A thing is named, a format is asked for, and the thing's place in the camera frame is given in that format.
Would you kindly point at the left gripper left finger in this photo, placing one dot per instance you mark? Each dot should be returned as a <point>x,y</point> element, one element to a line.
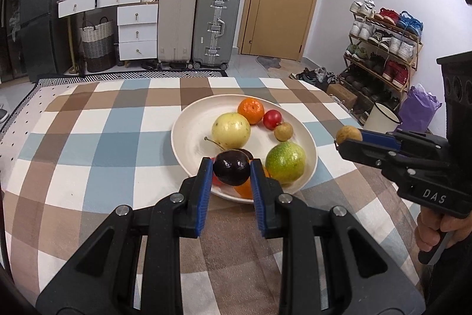
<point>131,263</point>

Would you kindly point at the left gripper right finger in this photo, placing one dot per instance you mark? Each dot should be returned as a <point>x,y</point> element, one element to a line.
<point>330,264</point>

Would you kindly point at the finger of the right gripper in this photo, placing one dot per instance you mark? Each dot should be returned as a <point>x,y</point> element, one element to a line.
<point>408,142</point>
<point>382,155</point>

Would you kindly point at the brown longan fruit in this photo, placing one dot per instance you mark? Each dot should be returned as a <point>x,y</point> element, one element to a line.
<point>283,132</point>
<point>348,132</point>

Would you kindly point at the yellow green guava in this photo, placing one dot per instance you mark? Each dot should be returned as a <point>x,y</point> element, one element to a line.
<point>286,162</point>

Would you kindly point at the red tomato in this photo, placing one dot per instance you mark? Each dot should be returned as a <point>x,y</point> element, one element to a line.
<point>271,119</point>
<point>217,182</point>

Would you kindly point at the dark cherry with stem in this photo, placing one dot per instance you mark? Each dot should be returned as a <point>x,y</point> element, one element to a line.
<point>244,151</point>

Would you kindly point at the orange mandarin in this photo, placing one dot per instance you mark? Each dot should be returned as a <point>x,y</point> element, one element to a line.
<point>252,110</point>
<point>245,190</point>

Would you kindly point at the dark plum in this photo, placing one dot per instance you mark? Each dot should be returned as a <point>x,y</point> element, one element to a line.
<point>231,167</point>

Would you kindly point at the right hand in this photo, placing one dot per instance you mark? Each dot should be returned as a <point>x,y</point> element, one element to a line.
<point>431,223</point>

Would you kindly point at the purple bag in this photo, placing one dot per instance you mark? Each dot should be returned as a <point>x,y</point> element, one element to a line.
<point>418,109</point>

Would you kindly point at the white enamel bucket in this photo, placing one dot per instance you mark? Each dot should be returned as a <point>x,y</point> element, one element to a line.
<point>382,119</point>

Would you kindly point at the wooden shoe rack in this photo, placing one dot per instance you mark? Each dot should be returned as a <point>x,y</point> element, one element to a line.
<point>382,55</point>

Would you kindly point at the checkered tablecloth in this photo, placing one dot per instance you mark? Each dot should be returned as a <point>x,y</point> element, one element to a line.
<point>74,153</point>

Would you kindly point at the cream round plate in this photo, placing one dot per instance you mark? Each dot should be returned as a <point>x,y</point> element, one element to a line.
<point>192,139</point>

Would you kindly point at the silver suitcase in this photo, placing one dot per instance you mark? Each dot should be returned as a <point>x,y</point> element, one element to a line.
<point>214,32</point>

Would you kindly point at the beige suitcase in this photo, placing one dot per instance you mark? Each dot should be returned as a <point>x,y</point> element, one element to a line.
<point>175,30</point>

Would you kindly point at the woven laundry basket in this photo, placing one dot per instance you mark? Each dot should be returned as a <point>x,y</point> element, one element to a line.
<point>98,45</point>

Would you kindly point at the white drawer desk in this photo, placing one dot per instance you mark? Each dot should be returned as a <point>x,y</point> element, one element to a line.
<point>137,22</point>

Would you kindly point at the black refrigerator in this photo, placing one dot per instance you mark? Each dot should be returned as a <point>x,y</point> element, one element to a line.
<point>44,38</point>

